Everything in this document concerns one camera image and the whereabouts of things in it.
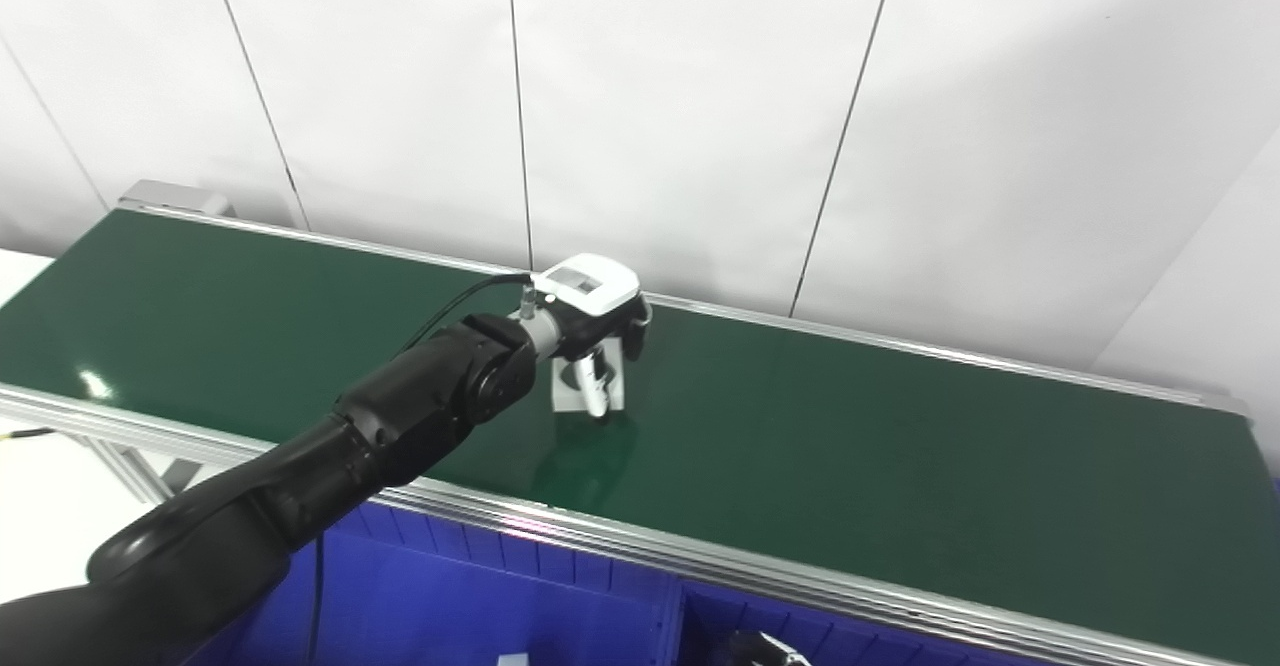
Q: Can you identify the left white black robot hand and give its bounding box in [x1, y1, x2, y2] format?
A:
[529, 253, 656, 419]

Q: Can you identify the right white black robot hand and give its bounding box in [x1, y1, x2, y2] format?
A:
[728, 630, 813, 666]

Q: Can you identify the blue bin with black cylinders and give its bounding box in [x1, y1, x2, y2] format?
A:
[678, 584, 1056, 666]

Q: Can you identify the green conveyor belt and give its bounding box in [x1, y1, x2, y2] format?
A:
[0, 202, 1280, 666]
[0, 210, 1280, 664]

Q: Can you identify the blue bin with white parts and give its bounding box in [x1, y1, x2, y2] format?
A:
[184, 501, 687, 666]

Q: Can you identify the aluminium conveyor leg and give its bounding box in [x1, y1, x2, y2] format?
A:
[84, 434, 203, 504]

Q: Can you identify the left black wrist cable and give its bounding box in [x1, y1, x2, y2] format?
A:
[398, 272, 537, 355]

